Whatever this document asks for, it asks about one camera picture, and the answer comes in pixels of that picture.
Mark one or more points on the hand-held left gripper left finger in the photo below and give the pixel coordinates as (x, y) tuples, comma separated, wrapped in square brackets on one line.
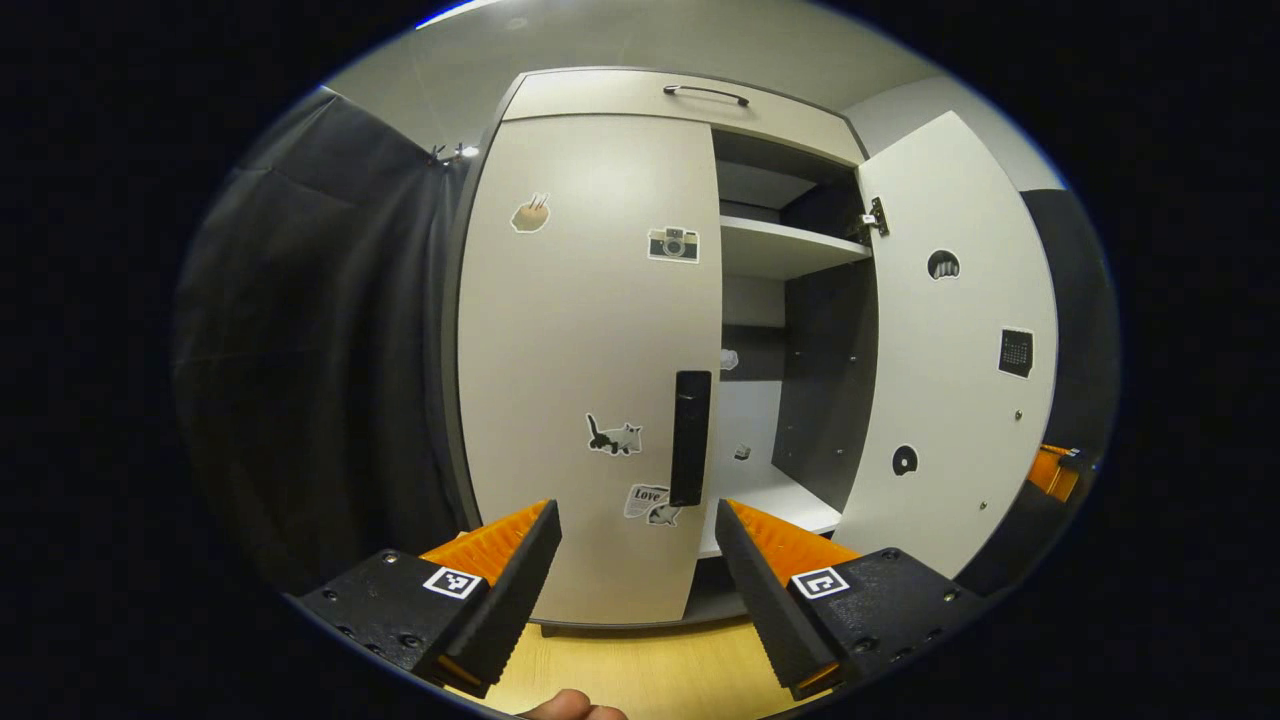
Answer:
[(510, 610)]

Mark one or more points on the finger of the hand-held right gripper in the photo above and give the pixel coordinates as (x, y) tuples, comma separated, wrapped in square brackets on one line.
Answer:
[(1050, 472)]

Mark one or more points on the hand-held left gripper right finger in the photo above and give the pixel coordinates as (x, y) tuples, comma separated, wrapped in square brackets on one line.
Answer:
[(770, 610)]

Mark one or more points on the white cabinet door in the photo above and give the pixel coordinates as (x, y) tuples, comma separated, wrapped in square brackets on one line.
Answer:
[(950, 380), (580, 350)]

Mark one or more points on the white double-door shoe cabinet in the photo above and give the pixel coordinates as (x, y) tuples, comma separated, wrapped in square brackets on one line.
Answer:
[(820, 380)]

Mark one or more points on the white cabinet shelf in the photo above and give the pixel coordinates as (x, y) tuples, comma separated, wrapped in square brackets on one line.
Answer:
[(770, 495), (780, 245)]

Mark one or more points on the metal door hinge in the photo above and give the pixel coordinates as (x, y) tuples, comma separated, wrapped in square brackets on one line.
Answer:
[(876, 217)]

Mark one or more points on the white cabinet drawer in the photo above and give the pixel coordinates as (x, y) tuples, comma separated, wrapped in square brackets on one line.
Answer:
[(600, 95)]

